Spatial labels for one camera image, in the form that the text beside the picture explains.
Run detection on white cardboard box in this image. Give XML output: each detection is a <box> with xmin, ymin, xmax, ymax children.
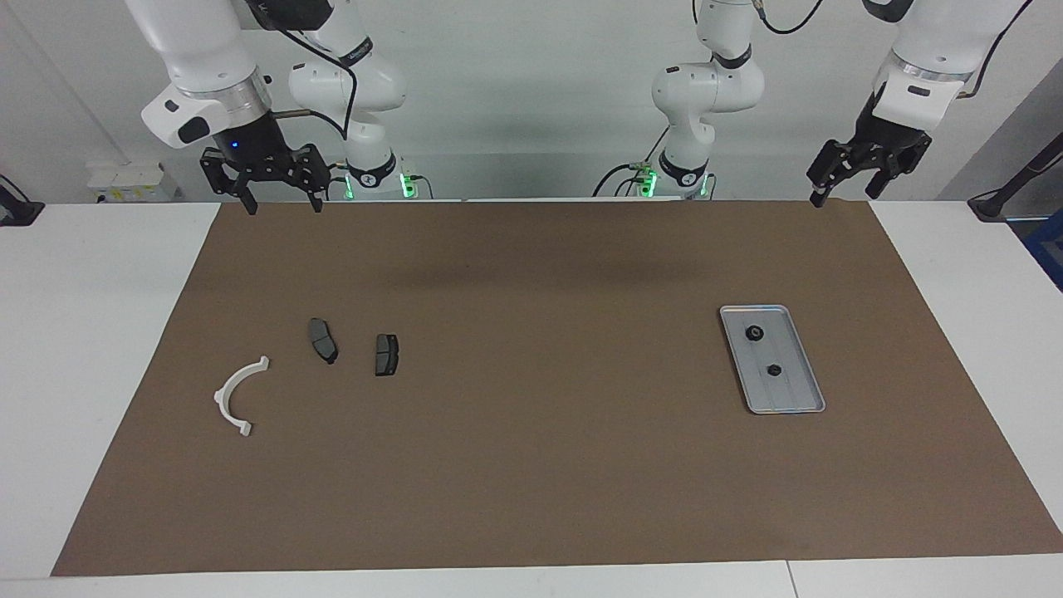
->
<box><xmin>86</xmin><ymin>162</ymin><xmax>179</xmax><ymax>203</ymax></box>

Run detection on black table clamp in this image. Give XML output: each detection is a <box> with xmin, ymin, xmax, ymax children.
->
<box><xmin>0</xmin><ymin>174</ymin><xmax>45</xmax><ymax>227</ymax></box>

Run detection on silver metal tray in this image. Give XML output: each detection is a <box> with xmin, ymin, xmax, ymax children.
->
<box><xmin>719</xmin><ymin>305</ymin><xmax>826</xmax><ymax>414</ymax></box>

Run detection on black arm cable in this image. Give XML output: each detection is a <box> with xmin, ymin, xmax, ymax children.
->
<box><xmin>249</xmin><ymin>8</ymin><xmax>360</xmax><ymax>138</ymax></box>
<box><xmin>752</xmin><ymin>0</ymin><xmax>1035</xmax><ymax>92</ymax></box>

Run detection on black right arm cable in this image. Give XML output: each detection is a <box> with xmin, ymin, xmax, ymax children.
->
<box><xmin>249</xmin><ymin>8</ymin><xmax>360</xmax><ymax>138</ymax></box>

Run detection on blue bin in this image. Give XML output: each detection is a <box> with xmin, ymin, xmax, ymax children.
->
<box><xmin>1026</xmin><ymin>212</ymin><xmax>1063</xmax><ymax>292</ymax></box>

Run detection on curved dark brake pad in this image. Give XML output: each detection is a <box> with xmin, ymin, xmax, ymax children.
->
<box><xmin>308</xmin><ymin>318</ymin><xmax>339</xmax><ymax>365</ymax></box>

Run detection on brown table mat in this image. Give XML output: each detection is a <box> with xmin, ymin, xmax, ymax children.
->
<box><xmin>51</xmin><ymin>199</ymin><xmax>1063</xmax><ymax>577</ymax></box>

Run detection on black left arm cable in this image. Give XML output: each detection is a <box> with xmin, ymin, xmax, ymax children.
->
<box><xmin>752</xmin><ymin>0</ymin><xmax>1035</xmax><ymax>92</ymax></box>

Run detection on black base cables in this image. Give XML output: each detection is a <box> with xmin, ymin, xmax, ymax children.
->
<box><xmin>592</xmin><ymin>125</ymin><xmax>674</xmax><ymax>198</ymax></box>

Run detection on white curved plastic bracket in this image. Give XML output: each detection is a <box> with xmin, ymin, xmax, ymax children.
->
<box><xmin>213</xmin><ymin>355</ymin><xmax>271</xmax><ymax>438</ymax></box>

